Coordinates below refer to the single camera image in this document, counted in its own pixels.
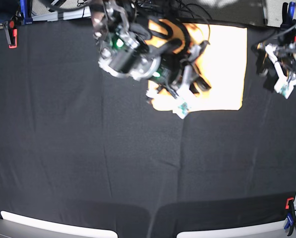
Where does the black table cloth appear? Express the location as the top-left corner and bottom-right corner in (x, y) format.
(0, 20), (296, 238)

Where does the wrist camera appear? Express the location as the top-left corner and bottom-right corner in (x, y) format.
(274, 80), (294, 99)
(173, 98), (193, 119)

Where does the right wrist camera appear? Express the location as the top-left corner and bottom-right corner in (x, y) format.
(173, 98), (193, 119)

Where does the white table edge strip left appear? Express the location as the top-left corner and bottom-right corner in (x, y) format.
(0, 211), (94, 238)

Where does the blue clamp near right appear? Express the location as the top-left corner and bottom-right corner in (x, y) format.
(284, 208), (296, 237)

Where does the blue clamp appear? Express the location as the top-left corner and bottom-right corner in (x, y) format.
(284, 208), (296, 237)
(280, 1), (296, 29)
(20, 0), (33, 25)

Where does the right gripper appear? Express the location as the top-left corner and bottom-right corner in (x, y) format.
(146, 39), (212, 99)

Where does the red black clamp far left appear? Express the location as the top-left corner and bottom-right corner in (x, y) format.
(3, 20), (17, 49)

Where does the black cable bundle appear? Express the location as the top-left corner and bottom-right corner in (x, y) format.
(135, 0), (213, 19)

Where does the red black clamp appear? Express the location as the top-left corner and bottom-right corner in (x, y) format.
(3, 20), (17, 49)
(285, 197), (295, 210)

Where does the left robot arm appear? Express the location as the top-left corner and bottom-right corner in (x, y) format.
(257, 1), (296, 90)

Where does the yellow t-shirt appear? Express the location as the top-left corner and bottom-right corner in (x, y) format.
(147, 19), (248, 112)

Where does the blue clamp far right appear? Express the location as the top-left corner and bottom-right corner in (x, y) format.
(280, 1), (296, 29)

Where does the white table edge strip right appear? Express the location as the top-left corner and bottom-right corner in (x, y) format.
(177, 220), (286, 238)

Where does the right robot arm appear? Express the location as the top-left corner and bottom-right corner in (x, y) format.
(89, 0), (211, 99)

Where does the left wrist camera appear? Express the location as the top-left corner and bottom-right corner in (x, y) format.
(274, 80), (294, 99)

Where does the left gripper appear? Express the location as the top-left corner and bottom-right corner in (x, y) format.
(256, 42), (296, 84)

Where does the aluminium rail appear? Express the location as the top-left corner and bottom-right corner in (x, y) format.
(32, 7), (91, 21)

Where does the blue clamp far left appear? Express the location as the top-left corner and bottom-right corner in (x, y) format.
(20, 0), (33, 25)

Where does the red black clamp near right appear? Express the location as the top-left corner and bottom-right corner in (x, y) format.
(285, 197), (295, 210)

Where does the white table edge strip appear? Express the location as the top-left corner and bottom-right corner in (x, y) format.
(177, 220), (286, 238)
(0, 211), (94, 238)

